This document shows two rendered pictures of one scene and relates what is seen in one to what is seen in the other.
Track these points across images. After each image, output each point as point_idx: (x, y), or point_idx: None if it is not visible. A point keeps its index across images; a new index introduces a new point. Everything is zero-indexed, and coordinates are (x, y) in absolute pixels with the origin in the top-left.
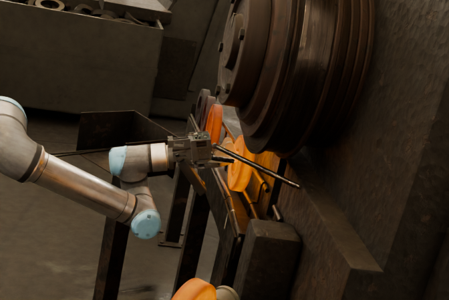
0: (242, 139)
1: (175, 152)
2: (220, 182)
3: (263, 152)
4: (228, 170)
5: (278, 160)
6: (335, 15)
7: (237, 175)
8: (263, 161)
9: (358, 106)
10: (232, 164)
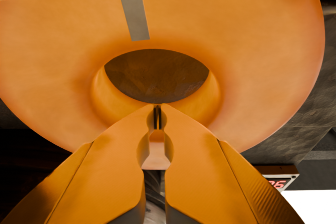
0: (141, 168)
1: None
2: None
3: (149, 84)
4: (309, 15)
5: (1, 113)
6: None
7: (14, 90)
8: (123, 68)
9: None
10: (217, 76)
